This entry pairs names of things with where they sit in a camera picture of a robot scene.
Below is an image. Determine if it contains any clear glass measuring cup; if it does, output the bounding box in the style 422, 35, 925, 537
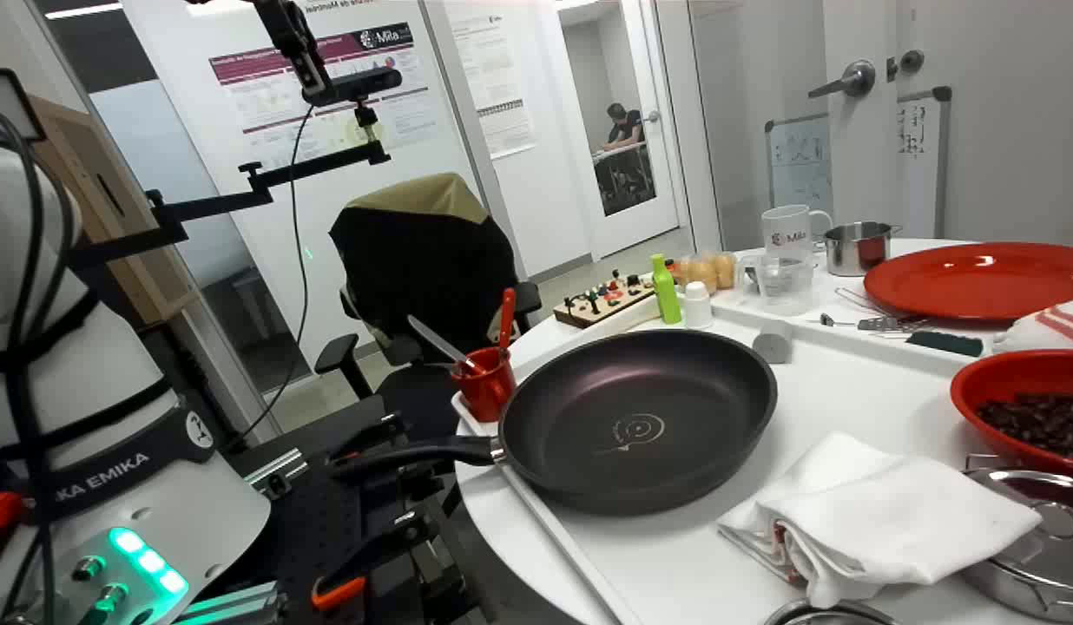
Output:
742, 255, 824, 321

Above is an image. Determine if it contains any orange handled clamp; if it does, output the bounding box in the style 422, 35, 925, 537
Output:
304, 572, 370, 616

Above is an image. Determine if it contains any silver deadbolt knob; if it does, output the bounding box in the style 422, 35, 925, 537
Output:
881, 47, 928, 85

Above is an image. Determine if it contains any small white bottle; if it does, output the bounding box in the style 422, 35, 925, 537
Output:
681, 278, 720, 330

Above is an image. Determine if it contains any red spatula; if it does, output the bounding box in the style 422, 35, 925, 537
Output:
488, 286, 525, 357

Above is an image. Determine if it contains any red bowl with beans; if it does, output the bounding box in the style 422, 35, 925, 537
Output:
949, 349, 1073, 478

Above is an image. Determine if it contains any red utensil cup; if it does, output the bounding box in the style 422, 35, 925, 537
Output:
447, 344, 522, 426

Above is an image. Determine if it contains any black camera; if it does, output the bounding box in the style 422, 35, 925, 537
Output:
301, 67, 406, 110

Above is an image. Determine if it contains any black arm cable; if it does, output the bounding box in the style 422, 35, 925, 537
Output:
0, 100, 79, 625

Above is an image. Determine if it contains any small grey cylinder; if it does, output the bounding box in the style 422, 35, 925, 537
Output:
749, 330, 796, 369

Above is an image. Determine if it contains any small whiteboard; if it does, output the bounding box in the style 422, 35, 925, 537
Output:
765, 110, 836, 220

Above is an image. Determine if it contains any red plate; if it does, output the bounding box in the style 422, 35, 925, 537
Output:
862, 240, 1073, 330

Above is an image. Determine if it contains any white kitchen towel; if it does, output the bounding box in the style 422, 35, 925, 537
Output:
720, 430, 1045, 611

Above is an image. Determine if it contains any silver door handle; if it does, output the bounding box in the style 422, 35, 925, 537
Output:
807, 60, 878, 106

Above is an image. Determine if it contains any small dark rectangular block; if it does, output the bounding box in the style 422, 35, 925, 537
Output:
902, 330, 987, 360

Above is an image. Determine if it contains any khaki jacket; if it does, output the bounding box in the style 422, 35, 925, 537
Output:
344, 169, 492, 229

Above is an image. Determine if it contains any black office chair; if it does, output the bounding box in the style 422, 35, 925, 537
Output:
311, 169, 546, 411

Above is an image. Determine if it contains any wooden board with pieces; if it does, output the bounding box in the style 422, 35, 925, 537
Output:
551, 272, 659, 332

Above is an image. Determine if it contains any poster with purple header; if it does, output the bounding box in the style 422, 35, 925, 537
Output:
206, 19, 422, 136

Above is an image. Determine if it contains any black camera tripod stand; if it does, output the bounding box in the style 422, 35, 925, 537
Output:
147, 136, 395, 236

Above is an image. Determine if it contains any green squeeze bottle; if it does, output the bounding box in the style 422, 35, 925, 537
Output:
650, 255, 686, 328

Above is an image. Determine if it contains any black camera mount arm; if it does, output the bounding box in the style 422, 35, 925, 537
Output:
250, 0, 334, 97

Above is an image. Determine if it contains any shiny round steel dish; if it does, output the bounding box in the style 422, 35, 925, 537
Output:
765, 593, 897, 625

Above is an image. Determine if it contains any steel rimmed container with clasp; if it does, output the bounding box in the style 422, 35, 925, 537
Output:
958, 453, 1073, 625

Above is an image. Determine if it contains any steel cup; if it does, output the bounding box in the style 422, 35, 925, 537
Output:
818, 220, 897, 280

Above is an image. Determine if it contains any white mug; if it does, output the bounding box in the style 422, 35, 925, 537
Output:
758, 202, 836, 278

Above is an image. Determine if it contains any black frying pan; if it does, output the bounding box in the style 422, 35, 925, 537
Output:
326, 328, 782, 521

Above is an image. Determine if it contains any red striped white cloth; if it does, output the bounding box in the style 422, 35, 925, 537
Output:
1000, 291, 1073, 357

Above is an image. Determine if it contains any white paper sheet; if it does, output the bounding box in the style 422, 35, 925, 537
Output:
897, 85, 956, 243

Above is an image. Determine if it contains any wooden panel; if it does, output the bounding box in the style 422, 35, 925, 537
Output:
21, 91, 200, 330

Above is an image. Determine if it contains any white plastic tray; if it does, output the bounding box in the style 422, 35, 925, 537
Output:
447, 315, 1023, 625

